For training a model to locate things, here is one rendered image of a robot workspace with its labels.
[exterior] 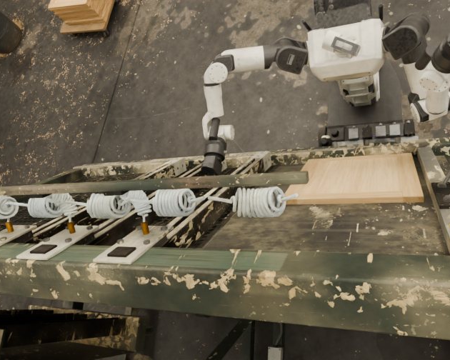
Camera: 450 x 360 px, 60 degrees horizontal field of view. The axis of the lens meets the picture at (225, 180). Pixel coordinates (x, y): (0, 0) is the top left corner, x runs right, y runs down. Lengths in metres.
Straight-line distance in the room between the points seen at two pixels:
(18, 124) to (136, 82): 1.47
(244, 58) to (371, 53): 0.46
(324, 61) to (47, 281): 1.17
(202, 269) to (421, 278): 0.38
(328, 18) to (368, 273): 1.09
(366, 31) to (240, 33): 2.10
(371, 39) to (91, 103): 3.03
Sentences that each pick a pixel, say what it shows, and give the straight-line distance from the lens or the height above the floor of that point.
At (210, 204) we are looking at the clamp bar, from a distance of 1.23.
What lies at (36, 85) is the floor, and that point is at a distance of 4.76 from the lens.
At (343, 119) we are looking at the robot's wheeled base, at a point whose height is 0.17.
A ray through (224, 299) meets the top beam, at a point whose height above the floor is 1.91.
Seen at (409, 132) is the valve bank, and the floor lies 0.76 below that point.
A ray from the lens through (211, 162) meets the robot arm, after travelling 1.56.
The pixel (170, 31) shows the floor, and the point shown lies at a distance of 3.93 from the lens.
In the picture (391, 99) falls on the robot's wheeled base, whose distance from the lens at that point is 2.75.
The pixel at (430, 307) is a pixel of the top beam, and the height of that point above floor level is 1.92.
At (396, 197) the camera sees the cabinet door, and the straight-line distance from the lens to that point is 1.29.
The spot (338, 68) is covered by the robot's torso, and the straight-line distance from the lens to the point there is 1.56.
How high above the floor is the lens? 2.62
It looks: 62 degrees down
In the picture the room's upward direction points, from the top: 54 degrees counter-clockwise
